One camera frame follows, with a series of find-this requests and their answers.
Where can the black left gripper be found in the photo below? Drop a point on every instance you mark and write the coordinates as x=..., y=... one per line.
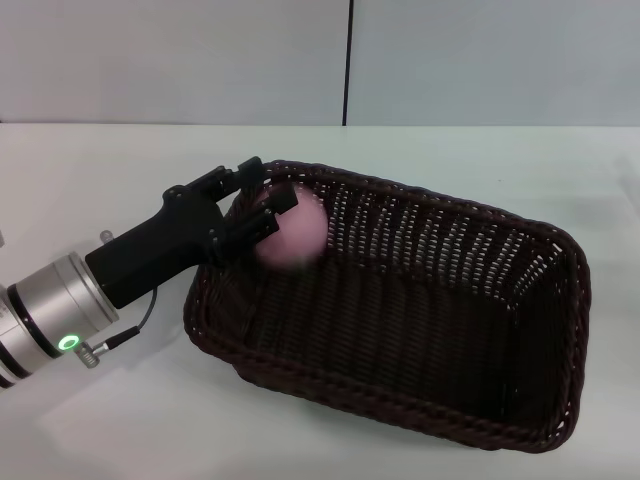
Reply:
x=150, y=250

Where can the pink ball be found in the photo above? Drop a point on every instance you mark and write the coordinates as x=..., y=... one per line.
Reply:
x=302, y=232

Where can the dark woven wicker basket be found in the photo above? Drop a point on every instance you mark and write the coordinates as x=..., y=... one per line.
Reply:
x=400, y=325

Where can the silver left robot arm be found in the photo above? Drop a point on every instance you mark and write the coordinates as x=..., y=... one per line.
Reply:
x=45, y=310

